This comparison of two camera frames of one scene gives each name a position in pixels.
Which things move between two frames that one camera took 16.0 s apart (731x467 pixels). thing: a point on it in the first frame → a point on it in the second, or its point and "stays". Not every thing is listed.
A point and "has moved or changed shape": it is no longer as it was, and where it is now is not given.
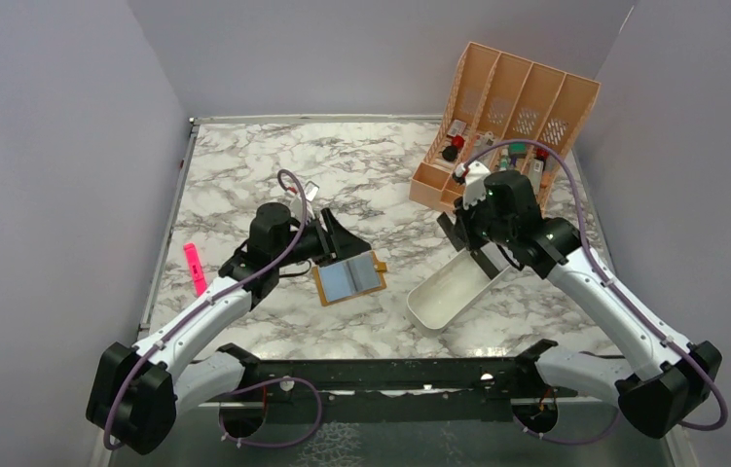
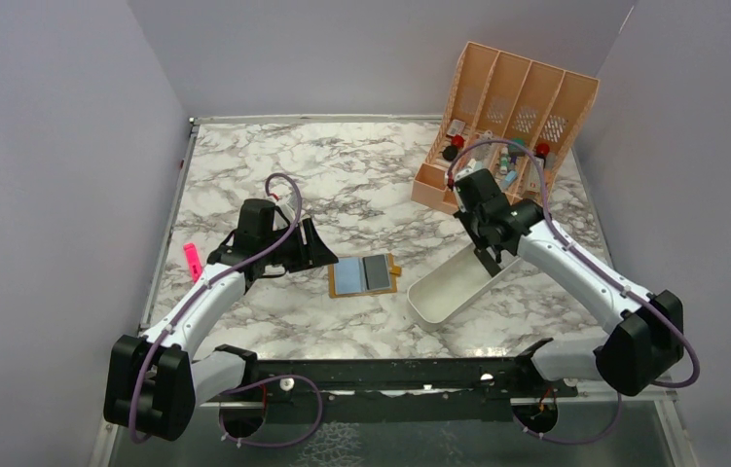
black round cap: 450,153 stays
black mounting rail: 433,389 stays
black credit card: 481,260 has moved or changed shape
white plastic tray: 451,289 stays
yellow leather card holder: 348,278 has moved or changed shape
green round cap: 518,149 stays
